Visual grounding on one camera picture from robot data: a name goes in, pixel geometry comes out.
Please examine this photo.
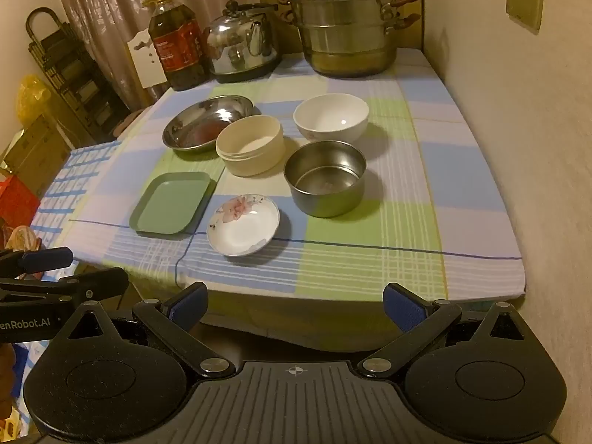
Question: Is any white cutout board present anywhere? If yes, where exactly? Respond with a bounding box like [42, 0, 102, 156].
[127, 28, 169, 90]

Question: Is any deep stainless steel bowl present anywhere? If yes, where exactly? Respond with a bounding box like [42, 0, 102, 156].
[283, 141, 367, 218]

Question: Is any cooking oil bottle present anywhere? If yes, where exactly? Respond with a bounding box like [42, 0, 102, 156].
[142, 0, 206, 92]

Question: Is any checked pastel tablecloth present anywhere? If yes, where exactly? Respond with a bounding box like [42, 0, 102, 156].
[69, 47, 528, 303]

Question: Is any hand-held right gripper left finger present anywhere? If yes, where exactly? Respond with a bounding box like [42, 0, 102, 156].
[59, 281, 234, 378]

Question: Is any beige patterned curtain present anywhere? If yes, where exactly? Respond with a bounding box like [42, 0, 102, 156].
[48, 0, 253, 107]

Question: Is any stainless steel kettle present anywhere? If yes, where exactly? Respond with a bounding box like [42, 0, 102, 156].
[203, 0, 280, 84]

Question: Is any black folded metal rack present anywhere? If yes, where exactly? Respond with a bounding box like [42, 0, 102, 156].
[25, 7, 132, 144]

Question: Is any stainless steel steamer pot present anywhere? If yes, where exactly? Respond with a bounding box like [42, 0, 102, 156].
[277, 0, 423, 78]

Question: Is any blue checked cloth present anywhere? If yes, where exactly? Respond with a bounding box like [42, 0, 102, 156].
[30, 141, 122, 260]

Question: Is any cream plastic bowl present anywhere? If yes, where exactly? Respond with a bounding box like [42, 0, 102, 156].
[215, 117, 285, 177]

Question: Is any green square plate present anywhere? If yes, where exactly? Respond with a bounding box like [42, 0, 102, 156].
[129, 171, 216, 236]

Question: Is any shallow stainless steel plate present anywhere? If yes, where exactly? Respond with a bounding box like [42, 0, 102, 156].
[162, 95, 255, 162]

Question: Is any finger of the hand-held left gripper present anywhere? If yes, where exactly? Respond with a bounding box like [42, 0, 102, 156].
[0, 247, 74, 278]
[0, 267, 129, 307]

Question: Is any white floral saucer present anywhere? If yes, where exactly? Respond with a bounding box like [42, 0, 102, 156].
[206, 194, 280, 256]

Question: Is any red crate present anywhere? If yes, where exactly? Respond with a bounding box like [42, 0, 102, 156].
[0, 173, 42, 229]

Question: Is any yellow plastic bag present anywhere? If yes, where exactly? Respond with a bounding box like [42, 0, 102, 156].
[17, 78, 51, 123]

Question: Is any cardboard box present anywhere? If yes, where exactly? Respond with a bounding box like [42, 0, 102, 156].
[2, 113, 70, 186]

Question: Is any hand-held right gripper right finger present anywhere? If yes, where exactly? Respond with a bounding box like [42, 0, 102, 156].
[360, 282, 532, 377]

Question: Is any white ceramic bowl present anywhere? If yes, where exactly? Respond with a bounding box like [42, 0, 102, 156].
[293, 94, 370, 144]

